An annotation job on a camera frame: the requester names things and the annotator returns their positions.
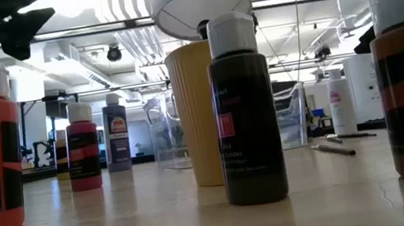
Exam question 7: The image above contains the large white paint bottle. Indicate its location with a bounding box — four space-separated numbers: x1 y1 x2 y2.
323 66 359 137

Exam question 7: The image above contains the dark-handled paintbrush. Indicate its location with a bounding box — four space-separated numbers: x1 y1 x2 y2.
336 128 378 143
310 139 356 163

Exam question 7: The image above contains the small dark brown paint bottle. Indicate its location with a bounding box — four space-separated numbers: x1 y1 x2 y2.
199 6 291 209

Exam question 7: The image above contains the yellow ribbed cup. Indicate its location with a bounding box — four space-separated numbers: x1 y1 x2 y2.
162 39 232 192

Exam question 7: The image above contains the small yellow black-label paint bottle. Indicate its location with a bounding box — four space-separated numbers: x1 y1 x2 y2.
50 128 73 182

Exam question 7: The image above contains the small magenta paint bottle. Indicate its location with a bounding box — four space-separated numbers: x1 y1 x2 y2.
59 100 106 193

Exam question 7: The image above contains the large blue paint bottle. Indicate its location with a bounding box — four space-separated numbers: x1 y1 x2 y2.
97 91 135 173

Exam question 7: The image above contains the white building column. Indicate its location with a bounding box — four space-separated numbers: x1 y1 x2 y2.
341 51 387 126

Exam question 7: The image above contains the small blue crate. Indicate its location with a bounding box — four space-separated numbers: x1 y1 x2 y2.
311 107 327 120

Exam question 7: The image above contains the clear plastic tray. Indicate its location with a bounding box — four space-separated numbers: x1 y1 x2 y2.
141 71 314 174

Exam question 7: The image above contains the black ceiling dome camera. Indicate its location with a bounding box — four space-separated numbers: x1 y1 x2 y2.
105 43 125 63

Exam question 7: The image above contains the black aluminium table frame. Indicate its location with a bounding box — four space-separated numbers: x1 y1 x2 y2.
20 117 388 184

